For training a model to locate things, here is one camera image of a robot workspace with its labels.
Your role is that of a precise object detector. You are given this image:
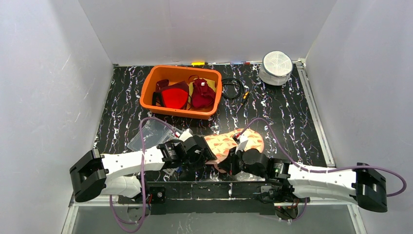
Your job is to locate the peach print mesh laundry bag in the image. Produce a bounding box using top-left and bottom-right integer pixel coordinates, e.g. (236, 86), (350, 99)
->
(204, 129), (264, 165)

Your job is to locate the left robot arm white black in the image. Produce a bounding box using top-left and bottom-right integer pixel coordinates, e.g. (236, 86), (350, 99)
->
(69, 136), (217, 202)

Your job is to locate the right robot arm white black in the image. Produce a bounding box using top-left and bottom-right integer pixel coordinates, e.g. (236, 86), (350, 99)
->
(218, 149), (388, 213)

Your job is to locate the dark red bra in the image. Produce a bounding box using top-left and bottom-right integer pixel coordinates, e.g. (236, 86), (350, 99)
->
(188, 77), (216, 109)

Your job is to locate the bright red bra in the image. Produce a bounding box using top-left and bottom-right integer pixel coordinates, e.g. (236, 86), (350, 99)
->
(152, 79), (189, 110)

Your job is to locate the clear plastic screw organizer box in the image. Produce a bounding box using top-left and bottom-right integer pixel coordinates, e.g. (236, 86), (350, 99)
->
(127, 119), (185, 177)

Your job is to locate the orange plastic basin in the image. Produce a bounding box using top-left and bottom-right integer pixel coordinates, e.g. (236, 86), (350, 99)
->
(140, 65), (223, 119)

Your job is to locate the orange black screwdriver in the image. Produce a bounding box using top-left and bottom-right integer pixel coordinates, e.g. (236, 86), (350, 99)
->
(235, 92), (250, 114)

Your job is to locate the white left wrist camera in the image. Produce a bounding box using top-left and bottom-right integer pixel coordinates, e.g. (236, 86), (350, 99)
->
(175, 129), (193, 141)

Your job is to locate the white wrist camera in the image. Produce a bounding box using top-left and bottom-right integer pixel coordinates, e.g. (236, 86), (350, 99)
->
(233, 134), (248, 153)
(175, 129), (193, 141)

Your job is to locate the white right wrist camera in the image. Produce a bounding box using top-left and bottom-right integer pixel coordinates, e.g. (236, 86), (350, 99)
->
(233, 134), (248, 153)

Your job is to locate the black coiled cable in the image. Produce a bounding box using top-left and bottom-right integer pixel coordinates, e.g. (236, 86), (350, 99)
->
(221, 78), (244, 100)

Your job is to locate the yellow marker at wall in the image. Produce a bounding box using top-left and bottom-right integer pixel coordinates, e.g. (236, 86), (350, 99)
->
(191, 61), (207, 66)

